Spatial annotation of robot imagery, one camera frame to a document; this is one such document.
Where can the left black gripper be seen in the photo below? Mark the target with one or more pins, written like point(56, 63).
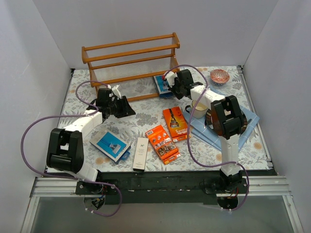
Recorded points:
point(119, 106)

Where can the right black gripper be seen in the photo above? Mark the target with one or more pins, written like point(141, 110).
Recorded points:
point(175, 87)

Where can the blue Harry's razor box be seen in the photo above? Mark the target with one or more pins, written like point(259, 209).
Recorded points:
point(110, 145)
point(162, 87)

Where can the orange razor pack with pictures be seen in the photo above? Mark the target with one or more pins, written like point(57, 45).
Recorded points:
point(163, 144)

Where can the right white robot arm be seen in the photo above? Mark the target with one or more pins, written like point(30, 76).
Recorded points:
point(227, 120)

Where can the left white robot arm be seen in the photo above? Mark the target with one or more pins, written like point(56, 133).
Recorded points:
point(66, 147)

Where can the wooden three-tier shelf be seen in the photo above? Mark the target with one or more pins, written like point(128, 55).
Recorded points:
point(130, 60)

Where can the white enamel mug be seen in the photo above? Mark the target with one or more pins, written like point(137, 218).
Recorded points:
point(199, 111)

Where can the red patterned bowl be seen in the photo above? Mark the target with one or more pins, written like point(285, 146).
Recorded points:
point(219, 77)

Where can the floral table mat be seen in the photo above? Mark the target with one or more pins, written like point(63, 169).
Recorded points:
point(198, 156)

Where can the tall beige slim box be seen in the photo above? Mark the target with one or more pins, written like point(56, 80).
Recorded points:
point(140, 154)

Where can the black rimmed plate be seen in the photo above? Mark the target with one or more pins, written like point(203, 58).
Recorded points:
point(209, 122)

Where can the orange Gillette Fusion5 box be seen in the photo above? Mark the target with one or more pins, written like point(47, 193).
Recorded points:
point(176, 123)

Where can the blue checked cloth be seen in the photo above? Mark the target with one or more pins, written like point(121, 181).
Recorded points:
point(202, 131)

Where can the aluminium rail frame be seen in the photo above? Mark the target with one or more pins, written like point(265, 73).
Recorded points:
point(166, 202)

